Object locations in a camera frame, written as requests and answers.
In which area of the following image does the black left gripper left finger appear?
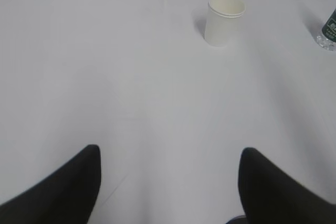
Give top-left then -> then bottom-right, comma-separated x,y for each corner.
1,144 -> 101,223

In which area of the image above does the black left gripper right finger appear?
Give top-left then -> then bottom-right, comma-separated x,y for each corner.
238,147 -> 335,223

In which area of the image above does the clear water bottle green label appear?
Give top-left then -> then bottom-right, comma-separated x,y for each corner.
316,10 -> 336,51

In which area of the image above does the white paper cup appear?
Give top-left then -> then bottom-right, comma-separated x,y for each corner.
204,0 -> 246,47

